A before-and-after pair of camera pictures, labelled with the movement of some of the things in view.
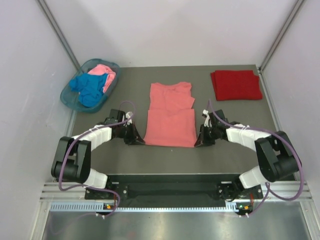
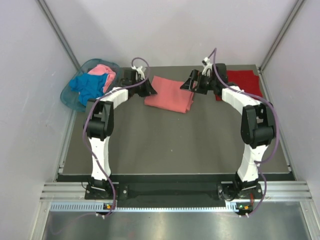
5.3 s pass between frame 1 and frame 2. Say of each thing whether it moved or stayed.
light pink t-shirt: stayed
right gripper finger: moved
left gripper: moved
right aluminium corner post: stayed
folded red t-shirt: stayed
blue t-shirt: stayed
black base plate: stayed
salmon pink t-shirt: moved
